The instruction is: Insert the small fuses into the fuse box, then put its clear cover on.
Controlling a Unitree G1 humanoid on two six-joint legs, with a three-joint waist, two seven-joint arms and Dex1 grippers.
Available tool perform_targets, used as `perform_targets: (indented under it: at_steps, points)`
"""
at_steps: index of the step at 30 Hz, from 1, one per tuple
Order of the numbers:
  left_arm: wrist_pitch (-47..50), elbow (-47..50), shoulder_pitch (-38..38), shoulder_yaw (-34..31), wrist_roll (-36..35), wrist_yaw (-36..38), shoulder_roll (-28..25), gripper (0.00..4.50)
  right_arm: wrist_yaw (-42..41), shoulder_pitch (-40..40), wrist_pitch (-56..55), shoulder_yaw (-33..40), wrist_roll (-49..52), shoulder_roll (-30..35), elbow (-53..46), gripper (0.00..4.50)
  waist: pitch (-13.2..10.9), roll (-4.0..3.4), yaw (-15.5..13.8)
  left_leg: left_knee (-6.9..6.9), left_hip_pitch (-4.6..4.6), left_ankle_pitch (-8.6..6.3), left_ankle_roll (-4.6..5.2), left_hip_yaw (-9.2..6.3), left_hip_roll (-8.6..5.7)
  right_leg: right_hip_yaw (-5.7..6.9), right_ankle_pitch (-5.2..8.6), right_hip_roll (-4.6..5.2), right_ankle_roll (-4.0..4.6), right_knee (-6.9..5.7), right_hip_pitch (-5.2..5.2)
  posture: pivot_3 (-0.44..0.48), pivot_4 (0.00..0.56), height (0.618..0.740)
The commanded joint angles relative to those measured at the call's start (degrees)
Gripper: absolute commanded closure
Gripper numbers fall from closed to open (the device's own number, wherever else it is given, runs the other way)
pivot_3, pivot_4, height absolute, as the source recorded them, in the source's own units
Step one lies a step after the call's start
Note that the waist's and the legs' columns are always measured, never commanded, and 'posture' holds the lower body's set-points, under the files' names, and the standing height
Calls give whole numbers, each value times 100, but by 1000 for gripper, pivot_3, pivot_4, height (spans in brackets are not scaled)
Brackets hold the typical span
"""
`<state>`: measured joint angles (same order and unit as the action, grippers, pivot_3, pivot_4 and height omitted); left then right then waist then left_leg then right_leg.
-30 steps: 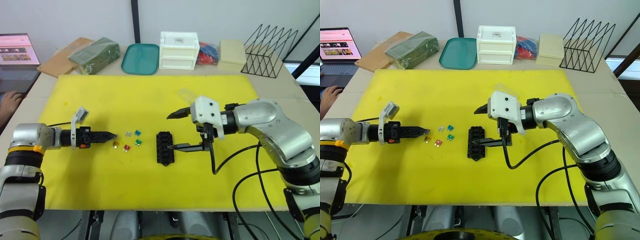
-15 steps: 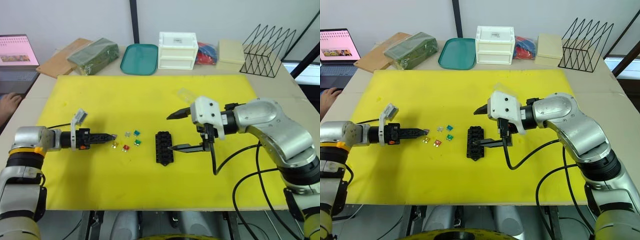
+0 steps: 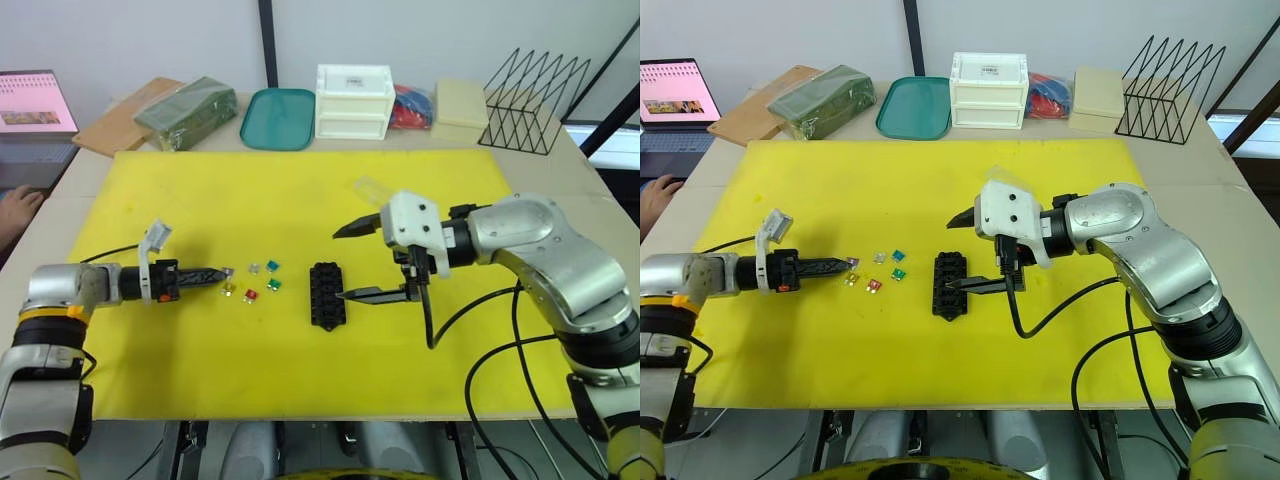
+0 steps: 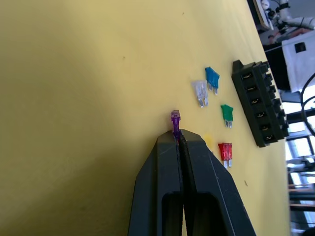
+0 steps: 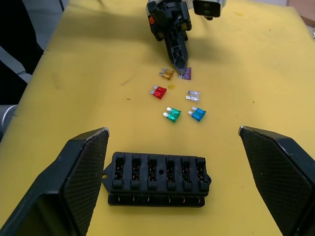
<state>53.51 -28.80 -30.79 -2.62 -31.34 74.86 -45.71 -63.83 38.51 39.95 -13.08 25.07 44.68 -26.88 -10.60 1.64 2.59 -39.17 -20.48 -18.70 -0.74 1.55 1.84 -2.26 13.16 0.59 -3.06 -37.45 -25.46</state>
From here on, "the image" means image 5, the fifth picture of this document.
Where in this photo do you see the blue blade fuse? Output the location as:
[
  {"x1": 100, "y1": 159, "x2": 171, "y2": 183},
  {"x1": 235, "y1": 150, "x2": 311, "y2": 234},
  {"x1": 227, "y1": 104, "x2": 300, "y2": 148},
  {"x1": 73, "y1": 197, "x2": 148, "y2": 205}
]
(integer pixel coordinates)
[{"x1": 188, "y1": 106, "x2": 207, "y2": 123}]

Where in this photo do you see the red blade fuse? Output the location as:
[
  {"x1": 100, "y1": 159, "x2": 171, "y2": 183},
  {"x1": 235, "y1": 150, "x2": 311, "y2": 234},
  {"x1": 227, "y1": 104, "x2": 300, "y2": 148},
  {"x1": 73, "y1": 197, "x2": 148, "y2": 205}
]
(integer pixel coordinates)
[{"x1": 149, "y1": 85, "x2": 168, "y2": 100}]

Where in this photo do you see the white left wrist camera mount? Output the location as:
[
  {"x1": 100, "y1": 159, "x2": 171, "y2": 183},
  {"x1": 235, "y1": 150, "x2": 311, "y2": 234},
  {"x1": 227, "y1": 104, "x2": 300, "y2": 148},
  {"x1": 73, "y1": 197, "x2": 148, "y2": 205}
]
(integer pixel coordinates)
[{"x1": 192, "y1": 0, "x2": 227, "y2": 21}]

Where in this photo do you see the silver metal cylinder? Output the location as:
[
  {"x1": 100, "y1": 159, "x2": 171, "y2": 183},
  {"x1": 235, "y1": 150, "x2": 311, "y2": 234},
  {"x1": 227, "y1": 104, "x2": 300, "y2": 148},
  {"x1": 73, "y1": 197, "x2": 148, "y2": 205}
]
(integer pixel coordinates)
[{"x1": 0, "y1": 104, "x2": 19, "y2": 142}]

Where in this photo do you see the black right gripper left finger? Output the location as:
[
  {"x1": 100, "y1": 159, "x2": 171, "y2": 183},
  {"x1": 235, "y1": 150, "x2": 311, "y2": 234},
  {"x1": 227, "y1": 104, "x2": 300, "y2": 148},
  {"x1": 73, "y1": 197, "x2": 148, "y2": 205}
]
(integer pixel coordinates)
[{"x1": 0, "y1": 127, "x2": 110, "y2": 236}]

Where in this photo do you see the yellow foam mat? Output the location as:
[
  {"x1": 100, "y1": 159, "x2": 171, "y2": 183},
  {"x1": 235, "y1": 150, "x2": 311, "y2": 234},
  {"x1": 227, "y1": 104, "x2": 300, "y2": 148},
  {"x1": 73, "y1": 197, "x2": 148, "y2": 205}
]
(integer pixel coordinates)
[{"x1": 0, "y1": 0, "x2": 315, "y2": 236}]

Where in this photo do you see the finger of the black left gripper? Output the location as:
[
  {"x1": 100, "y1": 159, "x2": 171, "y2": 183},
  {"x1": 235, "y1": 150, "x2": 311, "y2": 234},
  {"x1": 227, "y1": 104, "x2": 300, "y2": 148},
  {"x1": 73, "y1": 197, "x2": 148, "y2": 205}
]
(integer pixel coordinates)
[{"x1": 163, "y1": 26, "x2": 190, "y2": 76}]

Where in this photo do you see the green blade fuse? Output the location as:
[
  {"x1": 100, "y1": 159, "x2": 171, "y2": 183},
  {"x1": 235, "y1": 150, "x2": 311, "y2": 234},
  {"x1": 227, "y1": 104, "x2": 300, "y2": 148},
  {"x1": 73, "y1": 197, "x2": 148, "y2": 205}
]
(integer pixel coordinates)
[{"x1": 162, "y1": 106, "x2": 183, "y2": 123}]

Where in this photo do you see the purple blade fuse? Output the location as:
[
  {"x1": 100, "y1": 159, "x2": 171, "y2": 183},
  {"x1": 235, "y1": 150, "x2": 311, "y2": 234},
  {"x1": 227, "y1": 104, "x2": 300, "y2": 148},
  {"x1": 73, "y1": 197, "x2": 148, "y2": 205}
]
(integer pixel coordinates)
[{"x1": 178, "y1": 67, "x2": 192, "y2": 81}]

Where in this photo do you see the black fuse box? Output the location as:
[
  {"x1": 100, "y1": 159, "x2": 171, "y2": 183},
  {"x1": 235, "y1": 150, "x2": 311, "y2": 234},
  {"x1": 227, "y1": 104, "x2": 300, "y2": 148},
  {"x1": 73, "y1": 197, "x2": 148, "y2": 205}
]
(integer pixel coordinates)
[{"x1": 102, "y1": 151, "x2": 213, "y2": 208}]

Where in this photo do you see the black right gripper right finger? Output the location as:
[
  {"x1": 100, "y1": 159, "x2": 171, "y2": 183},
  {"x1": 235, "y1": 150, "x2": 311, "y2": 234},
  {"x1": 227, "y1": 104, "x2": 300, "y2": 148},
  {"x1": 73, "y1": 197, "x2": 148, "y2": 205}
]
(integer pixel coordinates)
[{"x1": 238, "y1": 125, "x2": 315, "y2": 236}]

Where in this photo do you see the clear blade fuse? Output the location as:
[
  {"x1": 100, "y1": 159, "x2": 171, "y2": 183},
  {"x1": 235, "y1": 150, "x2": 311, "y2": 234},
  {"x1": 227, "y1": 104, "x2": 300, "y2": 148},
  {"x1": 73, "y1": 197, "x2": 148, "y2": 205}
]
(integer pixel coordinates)
[{"x1": 185, "y1": 89, "x2": 202, "y2": 103}]

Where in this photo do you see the orange blade fuse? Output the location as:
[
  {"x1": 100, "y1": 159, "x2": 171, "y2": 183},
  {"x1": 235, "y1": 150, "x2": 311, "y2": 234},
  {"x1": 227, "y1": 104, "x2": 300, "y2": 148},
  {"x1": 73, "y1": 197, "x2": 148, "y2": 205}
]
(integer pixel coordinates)
[{"x1": 158, "y1": 68, "x2": 175, "y2": 81}]

